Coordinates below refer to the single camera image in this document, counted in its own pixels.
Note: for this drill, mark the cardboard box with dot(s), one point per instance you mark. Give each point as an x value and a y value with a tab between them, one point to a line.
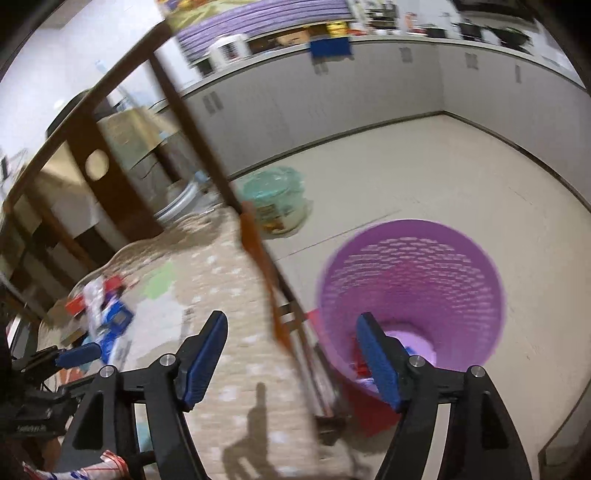
138	134

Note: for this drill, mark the purple plastic basket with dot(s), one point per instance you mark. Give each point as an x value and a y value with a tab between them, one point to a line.
415	295

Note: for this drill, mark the black pot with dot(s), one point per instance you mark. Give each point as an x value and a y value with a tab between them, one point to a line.
471	30

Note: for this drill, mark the red white plastic wrapper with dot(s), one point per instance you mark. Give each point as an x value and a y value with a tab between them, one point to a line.
92	466

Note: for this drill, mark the dark wooden chair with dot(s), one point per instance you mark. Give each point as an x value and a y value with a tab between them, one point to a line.
194	115

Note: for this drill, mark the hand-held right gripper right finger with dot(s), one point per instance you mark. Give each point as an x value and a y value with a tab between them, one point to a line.
378	364

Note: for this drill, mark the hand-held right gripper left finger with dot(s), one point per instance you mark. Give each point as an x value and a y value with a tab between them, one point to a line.
205	364

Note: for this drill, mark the white blue packet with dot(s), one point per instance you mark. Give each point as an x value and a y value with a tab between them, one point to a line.
117	348

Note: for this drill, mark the heart-print quilted blanket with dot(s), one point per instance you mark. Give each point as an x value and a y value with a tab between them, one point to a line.
231	277

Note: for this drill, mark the purple striped cloth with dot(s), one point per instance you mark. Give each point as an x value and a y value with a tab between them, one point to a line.
258	21

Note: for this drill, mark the red plastic bag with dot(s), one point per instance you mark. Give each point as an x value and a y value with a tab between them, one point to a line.
76	305
364	415

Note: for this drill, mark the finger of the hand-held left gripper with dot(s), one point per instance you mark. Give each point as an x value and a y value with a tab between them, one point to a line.
78	354

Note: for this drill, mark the black wok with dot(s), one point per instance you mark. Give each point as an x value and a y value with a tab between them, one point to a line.
510	37

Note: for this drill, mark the white plastic bag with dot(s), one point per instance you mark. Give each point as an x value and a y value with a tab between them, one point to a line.
94	297

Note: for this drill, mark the green lidded plastic container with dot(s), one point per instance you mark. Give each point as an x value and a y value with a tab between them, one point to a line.
274	203

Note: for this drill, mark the blue tissue packet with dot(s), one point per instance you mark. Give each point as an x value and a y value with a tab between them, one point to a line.
116	317

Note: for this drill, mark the steel basin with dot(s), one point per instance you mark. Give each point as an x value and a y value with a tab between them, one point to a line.
178	203

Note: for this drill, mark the blue cloth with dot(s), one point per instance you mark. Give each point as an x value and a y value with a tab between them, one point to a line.
328	47

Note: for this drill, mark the white rice cooker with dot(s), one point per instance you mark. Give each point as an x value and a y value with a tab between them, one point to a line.
226	50

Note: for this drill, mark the white kitchen cabinets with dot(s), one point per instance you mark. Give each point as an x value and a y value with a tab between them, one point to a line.
369	87

